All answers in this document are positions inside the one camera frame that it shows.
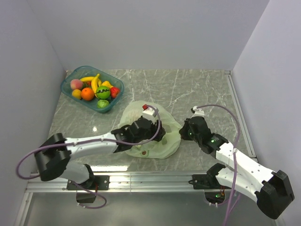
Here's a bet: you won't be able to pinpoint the yellow fruit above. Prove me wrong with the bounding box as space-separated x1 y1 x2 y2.
91 73 101 93

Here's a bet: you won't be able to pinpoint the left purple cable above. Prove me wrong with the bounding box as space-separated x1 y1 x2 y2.
15 105 162 210

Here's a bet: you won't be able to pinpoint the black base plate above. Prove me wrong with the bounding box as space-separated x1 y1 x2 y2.
66 175 110 191
188 174 225 190

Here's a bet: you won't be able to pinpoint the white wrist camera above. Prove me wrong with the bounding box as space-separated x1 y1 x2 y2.
142 104 158 122
191 106 205 118

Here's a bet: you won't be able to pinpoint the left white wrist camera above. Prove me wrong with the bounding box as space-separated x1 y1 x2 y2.
142 104 158 122

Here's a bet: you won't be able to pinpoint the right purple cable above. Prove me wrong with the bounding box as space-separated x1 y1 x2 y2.
195 104 242 226

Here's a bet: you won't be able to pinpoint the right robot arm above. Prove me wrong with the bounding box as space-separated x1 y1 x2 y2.
179 116 294 219

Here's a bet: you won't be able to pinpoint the small yellow lemon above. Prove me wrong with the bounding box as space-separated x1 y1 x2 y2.
71 89 82 100

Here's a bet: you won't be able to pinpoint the blue transparent plastic tray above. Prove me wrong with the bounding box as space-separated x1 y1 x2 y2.
60 66 125 113

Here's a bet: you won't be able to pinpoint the green apple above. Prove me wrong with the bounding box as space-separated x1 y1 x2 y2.
95 86 111 99

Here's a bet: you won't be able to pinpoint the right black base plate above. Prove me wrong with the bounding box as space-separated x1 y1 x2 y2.
188 174 225 190

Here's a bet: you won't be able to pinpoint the black box under rail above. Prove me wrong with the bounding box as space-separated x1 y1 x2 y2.
76 193 96 204

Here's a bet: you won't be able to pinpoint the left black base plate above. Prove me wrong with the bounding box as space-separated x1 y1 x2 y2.
66 175 110 191

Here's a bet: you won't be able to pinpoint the purple cable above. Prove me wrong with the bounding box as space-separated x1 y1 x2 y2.
195 104 242 226
15 105 162 210

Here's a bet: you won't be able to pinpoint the orange fruit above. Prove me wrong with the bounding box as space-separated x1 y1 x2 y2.
80 88 95 101

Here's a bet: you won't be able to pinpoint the yellow banana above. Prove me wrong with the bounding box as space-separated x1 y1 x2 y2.
80 76 95 82

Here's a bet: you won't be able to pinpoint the red strawberry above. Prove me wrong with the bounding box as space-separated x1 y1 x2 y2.
110 87 120 98

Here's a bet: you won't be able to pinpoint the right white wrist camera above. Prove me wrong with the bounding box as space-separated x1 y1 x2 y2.
191 106 205 118

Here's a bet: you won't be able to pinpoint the yellow pear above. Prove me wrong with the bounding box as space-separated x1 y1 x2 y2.
101 81 113 89

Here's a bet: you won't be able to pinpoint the right side aluminium rail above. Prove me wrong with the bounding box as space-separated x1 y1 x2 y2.
224 71 257 159

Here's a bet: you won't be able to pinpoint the light green plastic bag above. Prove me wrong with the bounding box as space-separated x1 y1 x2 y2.
119 100 182 159

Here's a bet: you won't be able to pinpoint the aluminium mounting rail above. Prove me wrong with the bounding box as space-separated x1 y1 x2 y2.
25 171 275 193

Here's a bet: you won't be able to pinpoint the pink peach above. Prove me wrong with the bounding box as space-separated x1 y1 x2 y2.
70 79 83 90

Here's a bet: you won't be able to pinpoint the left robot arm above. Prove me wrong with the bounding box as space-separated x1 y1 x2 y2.
34 117 166 189

